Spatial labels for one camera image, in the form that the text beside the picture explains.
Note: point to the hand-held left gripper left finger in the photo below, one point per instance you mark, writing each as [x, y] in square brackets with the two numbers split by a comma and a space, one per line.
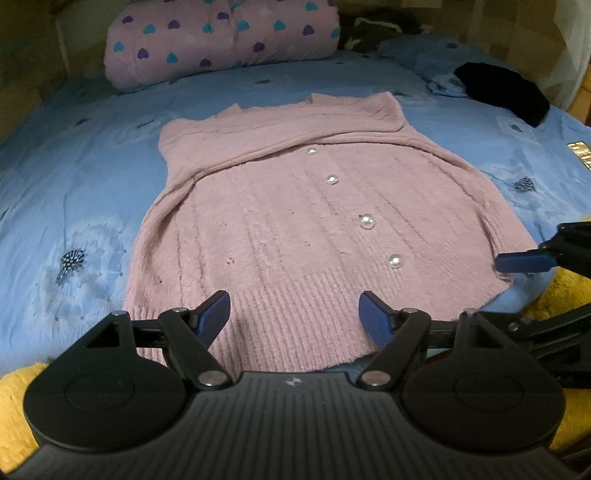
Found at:
[213, 316]

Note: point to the dark grey knit cloth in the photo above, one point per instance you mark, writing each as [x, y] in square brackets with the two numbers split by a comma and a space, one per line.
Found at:
[369, 30]

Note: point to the pink heart-print rolled quilt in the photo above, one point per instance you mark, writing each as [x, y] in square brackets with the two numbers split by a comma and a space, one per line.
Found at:
[221, 41]

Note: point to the dark striped small packet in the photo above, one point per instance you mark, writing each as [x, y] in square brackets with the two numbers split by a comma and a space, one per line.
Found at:
[581, 154]

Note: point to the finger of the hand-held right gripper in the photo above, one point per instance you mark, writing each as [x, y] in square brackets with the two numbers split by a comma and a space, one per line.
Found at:
[524, 261]

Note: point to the white mosquito net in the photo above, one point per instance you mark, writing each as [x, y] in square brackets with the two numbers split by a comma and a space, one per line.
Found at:
[572, 46]

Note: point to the pink knit cardigan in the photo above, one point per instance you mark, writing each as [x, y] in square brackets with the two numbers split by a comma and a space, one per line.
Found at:
[295, 240]

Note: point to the yellow fuzzy blanket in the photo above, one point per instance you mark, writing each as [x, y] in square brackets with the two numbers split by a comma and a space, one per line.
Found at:
[14, 415]

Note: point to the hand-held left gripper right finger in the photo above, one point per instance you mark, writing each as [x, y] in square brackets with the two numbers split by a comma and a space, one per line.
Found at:
[375, 318]

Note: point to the blue dandelion-print pillow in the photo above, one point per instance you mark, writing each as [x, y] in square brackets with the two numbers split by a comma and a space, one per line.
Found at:
[415, 55]

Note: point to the black garment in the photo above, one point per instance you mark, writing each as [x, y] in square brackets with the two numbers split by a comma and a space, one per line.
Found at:
[503, 92]

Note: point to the blue dandelion-print bed sheet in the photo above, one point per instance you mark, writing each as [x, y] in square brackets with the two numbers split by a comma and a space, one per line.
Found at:
[92, 152]

